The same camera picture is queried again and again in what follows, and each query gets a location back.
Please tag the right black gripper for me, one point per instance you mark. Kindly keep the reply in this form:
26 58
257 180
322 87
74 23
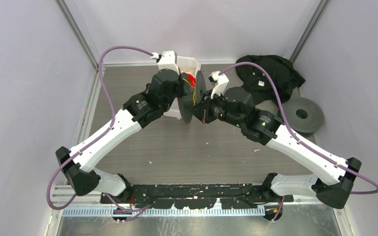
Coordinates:
203 110

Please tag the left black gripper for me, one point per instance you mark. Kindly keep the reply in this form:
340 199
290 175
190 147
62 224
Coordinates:
182 92

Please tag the black cable spool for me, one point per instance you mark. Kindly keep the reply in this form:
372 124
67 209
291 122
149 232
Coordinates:
303 115
191 97

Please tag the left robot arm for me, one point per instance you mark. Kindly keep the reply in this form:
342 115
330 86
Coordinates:
79 162

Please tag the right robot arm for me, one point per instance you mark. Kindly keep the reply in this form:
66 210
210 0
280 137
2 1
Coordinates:
332 178

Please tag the red plastic bin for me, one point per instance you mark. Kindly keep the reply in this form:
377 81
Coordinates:
192 80

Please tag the white plastic bin near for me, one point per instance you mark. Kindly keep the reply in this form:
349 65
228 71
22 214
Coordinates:
173 111

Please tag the white plastic bin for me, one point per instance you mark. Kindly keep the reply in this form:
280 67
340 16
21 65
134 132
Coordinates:
188 65
173 111

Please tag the white plastic bin far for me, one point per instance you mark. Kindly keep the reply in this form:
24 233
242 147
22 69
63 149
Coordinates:
188 65

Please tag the black cloth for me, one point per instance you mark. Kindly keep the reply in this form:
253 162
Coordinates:
280 70

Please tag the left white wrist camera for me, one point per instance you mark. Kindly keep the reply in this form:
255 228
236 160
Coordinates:
166 60

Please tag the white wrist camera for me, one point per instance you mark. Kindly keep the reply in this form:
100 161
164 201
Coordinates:
166 60
219 80

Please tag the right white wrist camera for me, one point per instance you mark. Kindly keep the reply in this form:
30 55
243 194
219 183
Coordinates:
219 80

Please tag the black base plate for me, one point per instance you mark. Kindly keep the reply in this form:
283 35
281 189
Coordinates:
196 196

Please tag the slotted cable duct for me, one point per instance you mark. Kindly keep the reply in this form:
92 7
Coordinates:
105 211

